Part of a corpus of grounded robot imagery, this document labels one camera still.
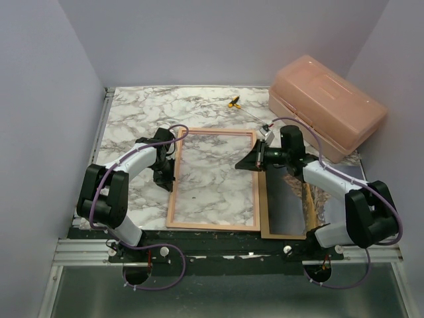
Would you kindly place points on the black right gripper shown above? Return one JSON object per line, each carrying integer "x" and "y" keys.
{"x": 253, "y": 160}

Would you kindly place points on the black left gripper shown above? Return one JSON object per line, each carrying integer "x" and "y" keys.
{"x": 166, "y": 182}

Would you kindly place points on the landscape photo print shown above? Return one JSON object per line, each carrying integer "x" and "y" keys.
{"x": 294, "y": 208}

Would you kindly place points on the pink wooden picture frame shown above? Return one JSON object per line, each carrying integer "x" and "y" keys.
{"x": 213, "y": 179}

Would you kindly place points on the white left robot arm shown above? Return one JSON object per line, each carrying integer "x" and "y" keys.
{"x": 104, "y": 195}

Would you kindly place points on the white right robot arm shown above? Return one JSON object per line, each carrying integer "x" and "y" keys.
{"x": 369, "y": 211}

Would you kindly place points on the pink translucent plastic box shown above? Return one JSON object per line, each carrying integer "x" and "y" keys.
{"x": 341, "y": 115}

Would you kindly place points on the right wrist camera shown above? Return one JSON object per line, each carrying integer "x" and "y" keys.
{"x": 267, "y": 135}

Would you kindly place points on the brown frame backing board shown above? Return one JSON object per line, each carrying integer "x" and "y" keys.
{"x": 264, "y": 215}

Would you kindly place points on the yellow black T-handle hex key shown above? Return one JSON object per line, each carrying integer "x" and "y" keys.
{"x": 233, "y": 103}

